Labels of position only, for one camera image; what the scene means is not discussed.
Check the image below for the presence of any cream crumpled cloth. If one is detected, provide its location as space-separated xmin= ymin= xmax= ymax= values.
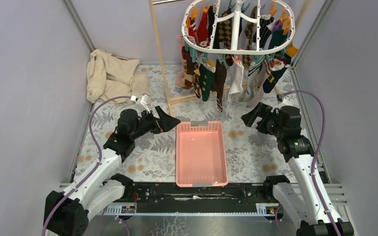
xmin=86 ymin=49 xmax=151 ymax=104

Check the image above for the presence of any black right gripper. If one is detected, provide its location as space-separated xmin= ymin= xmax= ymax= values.
xmin=240 ymin=102 xmax=284 ymax=139

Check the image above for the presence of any navy santa sock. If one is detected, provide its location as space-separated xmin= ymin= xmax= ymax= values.
xmin=262 ymin=54 xmax=292 ymax=93

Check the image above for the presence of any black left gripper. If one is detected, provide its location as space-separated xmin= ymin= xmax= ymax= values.
xmin=130 ymin=107 xmax=181 ymax=142

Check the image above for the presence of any grey sock with stripes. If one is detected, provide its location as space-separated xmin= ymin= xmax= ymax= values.
xmin=238 ymin=61 xmax=264 ymax=108

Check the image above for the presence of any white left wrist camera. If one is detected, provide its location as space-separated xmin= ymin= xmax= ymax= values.
xmin=135 ymin=93 xmax=151 ymax=112

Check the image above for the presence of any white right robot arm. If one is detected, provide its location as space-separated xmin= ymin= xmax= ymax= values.
xmin=241 ymin=103 xmax=354 ymax=236

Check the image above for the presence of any mustard yellow sock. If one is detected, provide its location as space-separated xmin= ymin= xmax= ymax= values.
xmin=285 ymin=43 xmax=299 ymax=58

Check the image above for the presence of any red sock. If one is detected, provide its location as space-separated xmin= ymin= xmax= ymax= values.
xmin=196 ymin=7 xmax=210 ymax=48

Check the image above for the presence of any wooden hanger stand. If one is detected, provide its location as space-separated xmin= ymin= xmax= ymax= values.
xmin=148 ymin=0 xmax=312 ymax=115

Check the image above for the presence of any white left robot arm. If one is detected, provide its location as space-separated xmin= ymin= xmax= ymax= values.
xmin=41 ymin=106 xmax=181 ymax=236

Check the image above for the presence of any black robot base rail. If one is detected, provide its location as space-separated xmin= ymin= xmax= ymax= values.
xmin=113 ymin=182 xmax=279 ymax=216

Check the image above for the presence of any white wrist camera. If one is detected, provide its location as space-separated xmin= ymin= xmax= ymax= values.
xmin=135 ymin=93 xmax=151 ymax=112
xmin=276 ymin=94 xmax=292 ymax=109

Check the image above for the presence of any white round clip hanger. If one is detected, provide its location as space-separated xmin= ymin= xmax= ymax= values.
xmin=181 ymin=0 xmax=296 ymax=56

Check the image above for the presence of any pink plastic basket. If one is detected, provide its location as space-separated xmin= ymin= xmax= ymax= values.
xmin=176 ymin=121 xmax=228 ymax=187

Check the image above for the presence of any green dotted sock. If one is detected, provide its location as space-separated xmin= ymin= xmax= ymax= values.
xmin=199 ymin=64 xmax=215 ymax=102

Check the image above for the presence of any white sock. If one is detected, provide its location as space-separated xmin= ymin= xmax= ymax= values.
xmin=227 ymin=55 xmax=244 ymax=101

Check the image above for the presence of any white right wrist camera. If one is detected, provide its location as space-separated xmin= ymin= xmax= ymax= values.
xmin=276 ymin=94 xmax=292 ymax=109

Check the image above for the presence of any brown argyle sock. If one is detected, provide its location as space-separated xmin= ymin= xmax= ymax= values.
xmin=218 ymin=8 xmax=233 ymax=66

